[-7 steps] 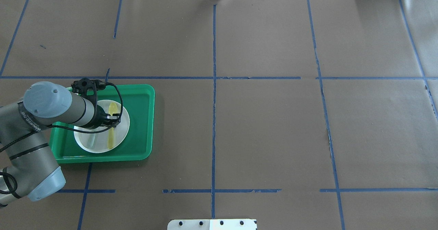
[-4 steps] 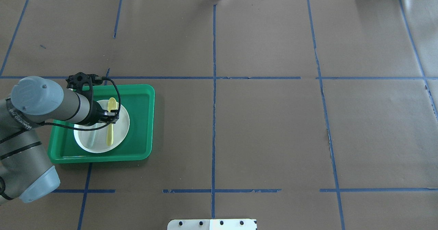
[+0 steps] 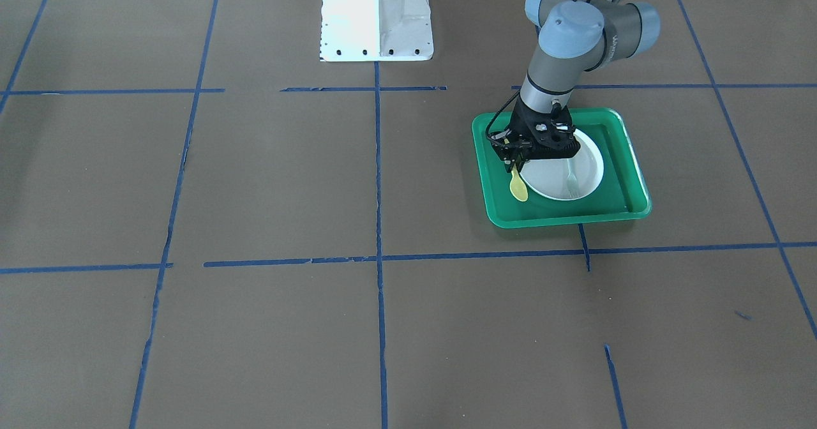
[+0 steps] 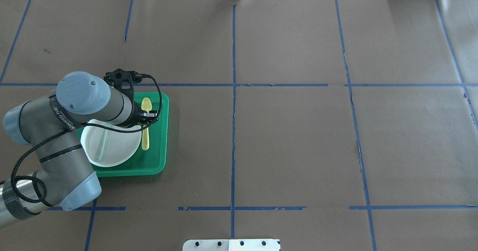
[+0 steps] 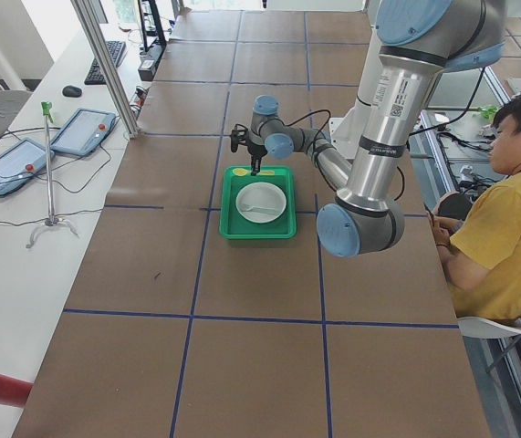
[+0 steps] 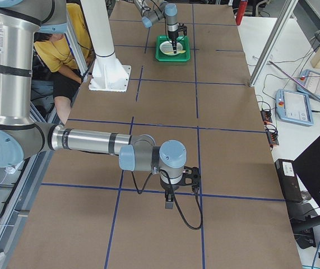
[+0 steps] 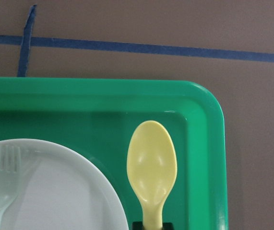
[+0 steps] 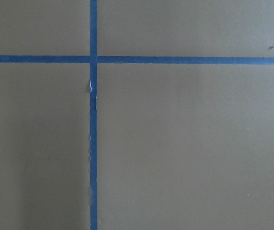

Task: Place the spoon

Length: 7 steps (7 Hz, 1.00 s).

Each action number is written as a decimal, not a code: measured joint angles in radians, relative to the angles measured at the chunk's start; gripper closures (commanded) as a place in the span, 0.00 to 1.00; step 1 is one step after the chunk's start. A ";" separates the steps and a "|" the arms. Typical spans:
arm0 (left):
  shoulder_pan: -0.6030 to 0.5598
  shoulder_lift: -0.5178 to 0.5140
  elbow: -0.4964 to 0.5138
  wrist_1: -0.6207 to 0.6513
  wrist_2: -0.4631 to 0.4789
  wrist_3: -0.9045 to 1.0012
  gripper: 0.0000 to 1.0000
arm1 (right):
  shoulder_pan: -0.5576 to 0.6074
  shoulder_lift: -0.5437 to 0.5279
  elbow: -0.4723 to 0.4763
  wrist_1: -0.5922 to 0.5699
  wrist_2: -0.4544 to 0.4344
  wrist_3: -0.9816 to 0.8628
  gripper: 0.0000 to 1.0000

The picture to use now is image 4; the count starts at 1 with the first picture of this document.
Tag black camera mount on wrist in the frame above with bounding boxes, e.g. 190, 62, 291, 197
103, 69, 146, 100

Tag yellow plastic spoon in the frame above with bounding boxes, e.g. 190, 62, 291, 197
141, 97, 152, 151

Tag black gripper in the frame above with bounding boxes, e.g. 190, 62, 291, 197
129, 108, 159, 127

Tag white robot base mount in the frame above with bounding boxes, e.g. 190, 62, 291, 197
182, 239, 281, 251

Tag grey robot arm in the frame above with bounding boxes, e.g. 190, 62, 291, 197
1, 69, 162, 229

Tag green plastic tray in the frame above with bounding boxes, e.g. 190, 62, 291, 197
76, 93, 169, 177

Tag white round plate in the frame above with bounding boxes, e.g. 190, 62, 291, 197
80, 119, 142, 168

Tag translucent grey plastic fork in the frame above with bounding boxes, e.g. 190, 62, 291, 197
92, 130, 109, 163

